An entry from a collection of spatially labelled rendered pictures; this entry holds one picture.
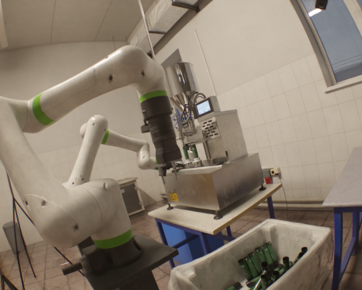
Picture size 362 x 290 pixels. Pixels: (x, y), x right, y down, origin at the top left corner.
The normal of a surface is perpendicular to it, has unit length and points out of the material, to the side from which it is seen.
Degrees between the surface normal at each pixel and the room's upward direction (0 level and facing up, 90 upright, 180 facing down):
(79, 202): 60
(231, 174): 90
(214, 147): 90
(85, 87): 119
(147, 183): 90
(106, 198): 79
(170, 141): 98
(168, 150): 87
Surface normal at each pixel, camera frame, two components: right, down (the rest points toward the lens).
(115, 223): 0.65, -0.18
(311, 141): -0.80, 0.21
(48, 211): 0.11, -0.54
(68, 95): -0.07, 0.41
